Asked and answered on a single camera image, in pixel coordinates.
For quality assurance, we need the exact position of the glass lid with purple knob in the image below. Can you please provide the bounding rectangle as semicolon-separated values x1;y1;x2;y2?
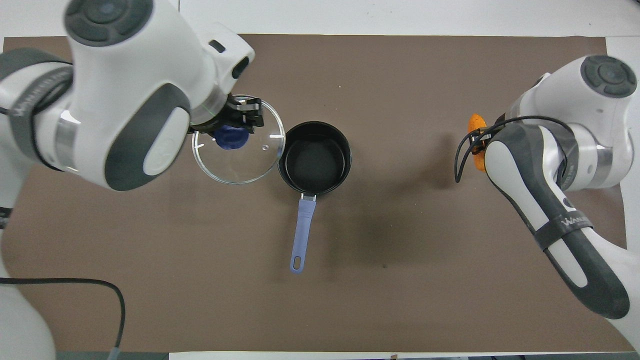
192;95;286;185

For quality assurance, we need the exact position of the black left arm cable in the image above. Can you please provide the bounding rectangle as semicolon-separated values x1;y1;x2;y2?
0;277;126;360

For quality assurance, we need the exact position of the brown table mat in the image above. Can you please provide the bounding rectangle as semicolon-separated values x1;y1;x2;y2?
0;33;639;354

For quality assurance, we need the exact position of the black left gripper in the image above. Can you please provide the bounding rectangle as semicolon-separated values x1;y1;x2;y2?
190;94;265;135

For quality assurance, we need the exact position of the orange corn cob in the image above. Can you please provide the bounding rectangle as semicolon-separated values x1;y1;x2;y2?
467;113;487;173

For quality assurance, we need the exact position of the black saucepan with purple handle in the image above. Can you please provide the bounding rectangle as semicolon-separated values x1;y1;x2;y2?
277;121;352;274

